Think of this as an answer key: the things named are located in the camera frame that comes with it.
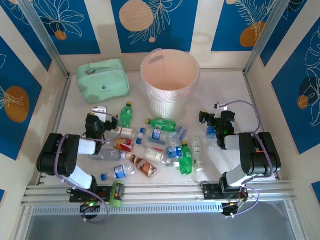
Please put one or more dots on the green bottle yellow cap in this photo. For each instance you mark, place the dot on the green bottle yellow cap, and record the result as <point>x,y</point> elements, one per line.
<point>126,115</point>
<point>162,124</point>
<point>186,160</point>

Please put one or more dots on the small white box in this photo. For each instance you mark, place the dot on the small white box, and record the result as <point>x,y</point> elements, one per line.
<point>125,131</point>

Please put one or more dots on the red yellow label bottle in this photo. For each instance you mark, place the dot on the red yellow label bottle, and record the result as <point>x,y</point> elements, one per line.
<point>123,145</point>

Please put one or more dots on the blue white packet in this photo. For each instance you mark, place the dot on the blue white packet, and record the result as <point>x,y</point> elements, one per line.
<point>181,131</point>

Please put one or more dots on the clear plastic bottle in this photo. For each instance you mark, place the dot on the clear plastic bottle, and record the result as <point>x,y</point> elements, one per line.
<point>107,155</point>

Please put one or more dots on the tall clear bottle green label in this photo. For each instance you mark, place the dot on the tall clear bottle green label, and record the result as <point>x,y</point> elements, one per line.
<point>197,150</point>

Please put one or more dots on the clear bottle blue cap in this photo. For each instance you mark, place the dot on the clear bottle blue cap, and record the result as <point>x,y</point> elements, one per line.
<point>152,142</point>

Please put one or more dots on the blue label bottle white cap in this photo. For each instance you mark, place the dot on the blue label bottle white cap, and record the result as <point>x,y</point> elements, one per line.
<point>174,152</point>

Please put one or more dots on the clear bottle white green label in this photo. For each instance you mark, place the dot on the clear bottle white green label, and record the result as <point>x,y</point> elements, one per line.
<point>155,155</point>

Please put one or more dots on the brown coffee drink bottle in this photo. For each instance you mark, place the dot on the brown coffee drink bottle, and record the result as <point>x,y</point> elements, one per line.
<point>143,166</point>

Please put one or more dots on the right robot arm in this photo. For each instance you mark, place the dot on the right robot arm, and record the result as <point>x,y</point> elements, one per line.
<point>260,155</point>

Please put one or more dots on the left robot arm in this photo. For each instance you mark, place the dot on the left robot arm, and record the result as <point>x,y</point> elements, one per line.
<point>55,155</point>

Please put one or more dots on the white ribbed plastic bin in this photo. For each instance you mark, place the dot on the white ribbed plastic bin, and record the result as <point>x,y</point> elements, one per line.
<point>165,108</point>

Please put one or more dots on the mint green zip pouch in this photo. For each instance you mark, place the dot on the mint green zip pouch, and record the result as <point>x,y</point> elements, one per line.
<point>102,82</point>

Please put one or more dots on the green cylindrical canister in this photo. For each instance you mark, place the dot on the green cylindrical canister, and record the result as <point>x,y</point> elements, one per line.
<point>117,193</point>

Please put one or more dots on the grey metal panel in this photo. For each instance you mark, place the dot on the grey metal panel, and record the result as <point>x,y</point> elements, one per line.
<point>162,227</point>

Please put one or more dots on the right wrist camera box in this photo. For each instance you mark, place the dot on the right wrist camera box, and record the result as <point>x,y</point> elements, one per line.
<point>221,107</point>

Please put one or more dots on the aluminium side rail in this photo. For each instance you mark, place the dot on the aluminium side rail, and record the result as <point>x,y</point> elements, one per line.
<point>252,92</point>
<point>58,112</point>

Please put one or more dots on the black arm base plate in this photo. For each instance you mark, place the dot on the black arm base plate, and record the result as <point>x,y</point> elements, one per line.
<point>210,191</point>
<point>75,197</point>

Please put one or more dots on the aluminium frame rail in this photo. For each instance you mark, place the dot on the aluminium frame rail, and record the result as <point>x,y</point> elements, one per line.
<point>162,192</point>

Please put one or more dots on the aluminium frame post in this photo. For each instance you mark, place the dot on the aluminium frame post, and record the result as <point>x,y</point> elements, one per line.
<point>45,37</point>
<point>267,37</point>

